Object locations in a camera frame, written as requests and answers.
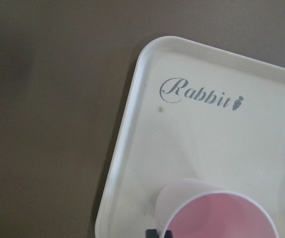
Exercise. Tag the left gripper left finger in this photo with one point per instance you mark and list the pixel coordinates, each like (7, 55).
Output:
(151, 233)

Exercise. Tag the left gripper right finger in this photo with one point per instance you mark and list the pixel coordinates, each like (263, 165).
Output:
(168, 234)

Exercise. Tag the pink plastic cup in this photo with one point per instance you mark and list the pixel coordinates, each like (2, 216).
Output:
(191, 208)

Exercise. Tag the cream rabbit tray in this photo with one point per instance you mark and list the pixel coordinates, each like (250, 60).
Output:
(195, 111)

